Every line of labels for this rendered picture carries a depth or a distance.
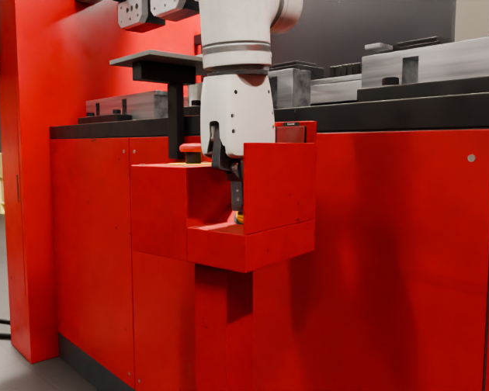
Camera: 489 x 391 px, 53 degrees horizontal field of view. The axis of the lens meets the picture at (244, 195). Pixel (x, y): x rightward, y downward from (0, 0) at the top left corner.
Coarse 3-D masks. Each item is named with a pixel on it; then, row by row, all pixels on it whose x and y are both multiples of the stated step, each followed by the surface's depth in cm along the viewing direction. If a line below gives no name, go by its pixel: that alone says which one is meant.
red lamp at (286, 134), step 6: (288, 126) 69; (294, 126) 69; (300, 126) 68; (282, 132) 70; (288, 132) 69; (294, 132) 69; (300, 132) 68; (282, 138) 70; (288, 138) 69; (294, 138) 69; (300, 138) 68
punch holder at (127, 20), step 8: (128, 0) 151; (136, 0) 148; (144, 0) 146; (120, 8) 155; (128, 8) 151; (136, 8) 148; (144, 8) 146; (120, 16) 155; (128, 16) 152; (136, 16) 148; (144, 16) 147; (152, 16) 149; (120, 24) 156; (128, 24) 152; (136, 24) 151; (144, 24) 151; (152, 24) 151; (160, 24) 151; (144, 32) 161
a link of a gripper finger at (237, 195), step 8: (232, 168) 60; (232, 176) 61; (232, 184) 62; (240, 184) 62; (232, 192) 63; (240, 192) 62; (232, 200) 64; (240, 200) 62; (232, 208) 64; (240, 208) 63
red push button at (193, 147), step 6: (186, 144) 68; (192, 144) 68; (198, 144) 68; (180, 150) 69; (186, 150) 68; (192, 150) 68; (198, 150) 68; (186, 156) 69; (192, 156) 68; (198, 156) 69; (186, 162) 69; (192, 162) 69; (198, 162) 69
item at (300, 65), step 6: (276, 66) 139; (282, 66) 137; (288, 66) 134; (294, 66) 132; (300, 66) 132; (306, 66) 134; (312, 66) 137; (312, 72) 135; (318, 72) 137; (312, 78) 136; (318, 78) 137
